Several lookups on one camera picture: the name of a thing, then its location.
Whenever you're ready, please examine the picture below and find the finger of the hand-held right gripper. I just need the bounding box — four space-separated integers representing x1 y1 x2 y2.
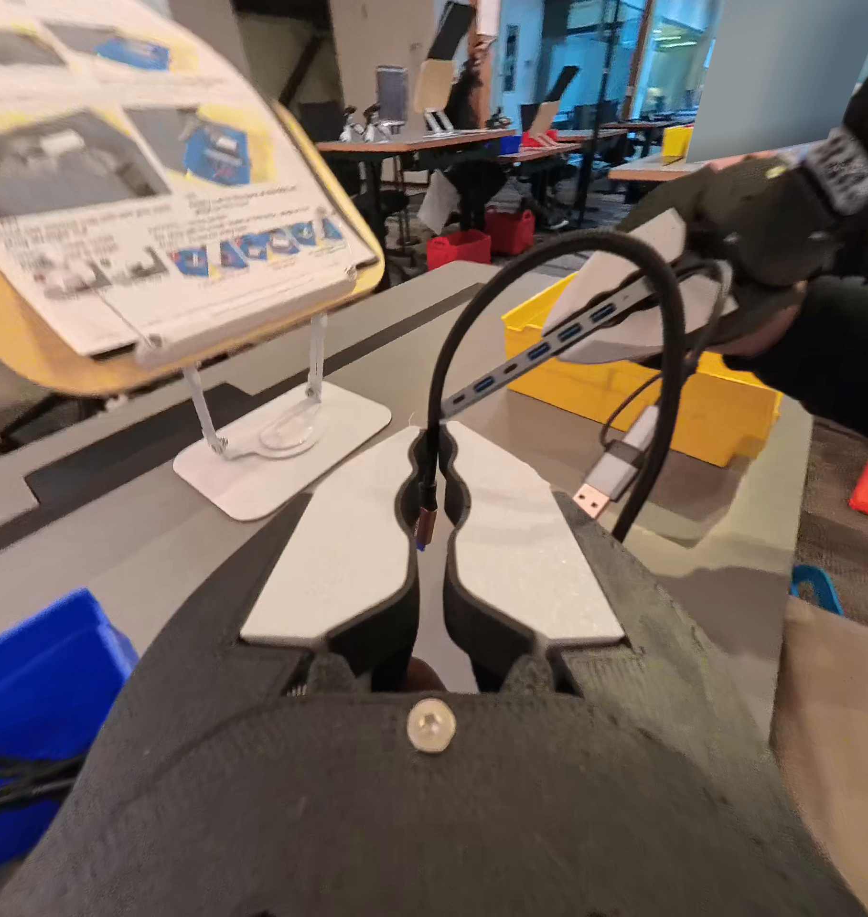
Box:
547 208 698 332
566 261 737 366

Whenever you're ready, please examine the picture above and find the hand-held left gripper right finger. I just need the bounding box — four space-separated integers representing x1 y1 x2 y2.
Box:
439 420 627 692

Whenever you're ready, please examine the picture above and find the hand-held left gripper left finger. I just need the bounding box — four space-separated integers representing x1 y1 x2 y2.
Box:
239 426 422 678

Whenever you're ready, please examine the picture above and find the black braided usb cable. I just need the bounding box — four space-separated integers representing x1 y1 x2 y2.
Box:
409 231 689 554

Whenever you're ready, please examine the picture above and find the grey usb hub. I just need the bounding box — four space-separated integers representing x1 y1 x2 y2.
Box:
441 258 737 521

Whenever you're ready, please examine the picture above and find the blue plastic bin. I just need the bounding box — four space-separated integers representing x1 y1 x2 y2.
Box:
0 587 139 878

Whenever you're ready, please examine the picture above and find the person's right forearm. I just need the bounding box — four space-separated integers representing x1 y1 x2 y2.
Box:
735 276 868 447

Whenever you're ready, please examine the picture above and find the person's right hand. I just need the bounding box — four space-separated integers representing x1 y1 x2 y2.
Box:
717 283 811 361

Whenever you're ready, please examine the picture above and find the wooden background desk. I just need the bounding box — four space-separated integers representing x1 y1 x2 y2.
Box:
316 128 518 237
609 152 714 184

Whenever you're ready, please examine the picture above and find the yellow plastic bin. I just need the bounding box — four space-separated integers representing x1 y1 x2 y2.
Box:
502 271 783 468

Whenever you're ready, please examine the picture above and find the white document stand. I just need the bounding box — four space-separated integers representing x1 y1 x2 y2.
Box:
0 0 393 522

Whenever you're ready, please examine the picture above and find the red plastic bin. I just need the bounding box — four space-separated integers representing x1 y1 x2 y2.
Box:
426 230 493 272
484 206 536 256

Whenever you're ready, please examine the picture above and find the wooden board stand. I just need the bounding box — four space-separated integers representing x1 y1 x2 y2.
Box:
412 0 479 136
525 64 579 139

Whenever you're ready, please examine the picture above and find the blue plastic object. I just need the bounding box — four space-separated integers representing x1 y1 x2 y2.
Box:
791 565 845 617

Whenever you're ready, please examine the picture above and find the phone on stand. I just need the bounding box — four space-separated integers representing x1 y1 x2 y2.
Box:
375 64 411 128

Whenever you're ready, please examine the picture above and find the person's beige trouser leg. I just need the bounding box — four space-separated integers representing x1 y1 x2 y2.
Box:
769 595 868 917

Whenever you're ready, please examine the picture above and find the printed instruction sheet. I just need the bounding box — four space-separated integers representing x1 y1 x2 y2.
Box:
0 0 379 358

